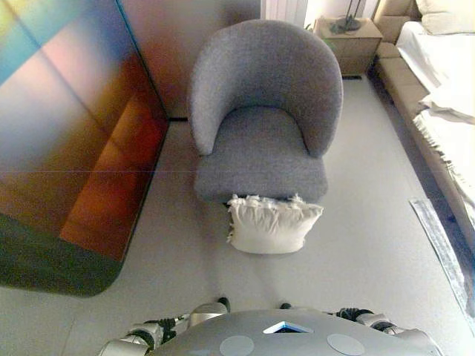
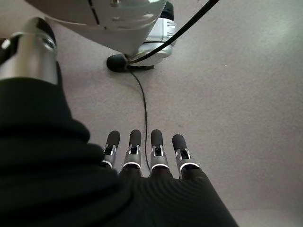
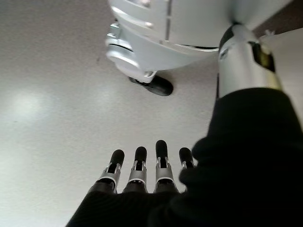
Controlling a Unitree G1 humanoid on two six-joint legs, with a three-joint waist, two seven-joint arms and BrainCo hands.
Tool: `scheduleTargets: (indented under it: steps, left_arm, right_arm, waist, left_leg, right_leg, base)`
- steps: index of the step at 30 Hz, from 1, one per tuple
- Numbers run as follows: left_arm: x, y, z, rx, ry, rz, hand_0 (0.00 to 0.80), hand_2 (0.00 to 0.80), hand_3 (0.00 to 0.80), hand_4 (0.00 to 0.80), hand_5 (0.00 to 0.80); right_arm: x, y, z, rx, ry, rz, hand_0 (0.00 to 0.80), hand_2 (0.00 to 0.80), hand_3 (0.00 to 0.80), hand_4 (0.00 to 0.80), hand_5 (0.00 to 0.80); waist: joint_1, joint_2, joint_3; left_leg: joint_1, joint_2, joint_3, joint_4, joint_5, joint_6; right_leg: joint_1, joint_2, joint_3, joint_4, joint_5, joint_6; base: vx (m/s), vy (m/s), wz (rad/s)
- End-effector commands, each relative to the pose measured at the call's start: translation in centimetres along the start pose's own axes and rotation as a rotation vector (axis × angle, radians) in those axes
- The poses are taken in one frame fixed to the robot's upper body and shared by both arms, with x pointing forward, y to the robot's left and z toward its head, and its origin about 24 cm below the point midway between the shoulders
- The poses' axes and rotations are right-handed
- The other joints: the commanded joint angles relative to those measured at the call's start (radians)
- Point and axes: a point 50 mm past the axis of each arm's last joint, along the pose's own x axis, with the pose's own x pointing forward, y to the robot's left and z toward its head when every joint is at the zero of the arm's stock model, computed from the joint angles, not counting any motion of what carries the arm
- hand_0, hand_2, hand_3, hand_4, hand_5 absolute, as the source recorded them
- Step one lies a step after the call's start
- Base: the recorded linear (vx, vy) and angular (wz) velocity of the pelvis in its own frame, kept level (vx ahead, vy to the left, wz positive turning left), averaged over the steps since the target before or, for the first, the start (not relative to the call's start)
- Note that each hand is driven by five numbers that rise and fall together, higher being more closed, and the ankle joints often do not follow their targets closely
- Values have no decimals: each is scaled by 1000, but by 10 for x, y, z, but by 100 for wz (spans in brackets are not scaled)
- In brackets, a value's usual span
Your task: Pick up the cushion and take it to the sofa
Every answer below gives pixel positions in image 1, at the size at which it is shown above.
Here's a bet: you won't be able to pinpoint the beige sofa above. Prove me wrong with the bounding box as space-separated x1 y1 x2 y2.
372 0 475 238

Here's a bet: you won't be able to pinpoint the light wooden nightstand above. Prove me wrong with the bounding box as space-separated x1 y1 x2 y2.
313 16 384 77

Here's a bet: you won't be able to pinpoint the glossy reflective cabinet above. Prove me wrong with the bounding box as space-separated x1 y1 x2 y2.
0 0 170 298

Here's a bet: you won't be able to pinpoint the silver left robot leg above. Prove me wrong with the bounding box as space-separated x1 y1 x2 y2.
187 296 232 329

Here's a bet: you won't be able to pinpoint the cream fringed throw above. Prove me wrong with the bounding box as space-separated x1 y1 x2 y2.
411 109 475 208

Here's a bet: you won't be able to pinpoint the green plant leaves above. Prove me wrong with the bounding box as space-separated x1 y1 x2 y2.
303 22 337 51

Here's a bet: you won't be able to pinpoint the white sheet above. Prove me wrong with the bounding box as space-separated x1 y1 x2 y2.
395 20 475 125

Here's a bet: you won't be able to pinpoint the white radiator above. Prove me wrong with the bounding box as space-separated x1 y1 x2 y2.
261 0 309 29

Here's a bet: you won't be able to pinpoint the grey patterned rug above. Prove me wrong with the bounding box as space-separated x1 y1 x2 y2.
407 198 475 331

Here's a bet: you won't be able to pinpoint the dark metal lamp base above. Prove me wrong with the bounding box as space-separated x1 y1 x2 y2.
330 0 363 35

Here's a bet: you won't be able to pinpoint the silver robot torso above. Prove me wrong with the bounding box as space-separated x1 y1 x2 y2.
148 309 443 356

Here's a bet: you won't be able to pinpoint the white fringed cushion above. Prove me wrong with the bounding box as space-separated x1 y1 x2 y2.
226 193 324 255

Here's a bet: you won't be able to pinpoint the grey fabric armchair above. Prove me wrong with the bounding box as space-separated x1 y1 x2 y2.
188 18 344 205

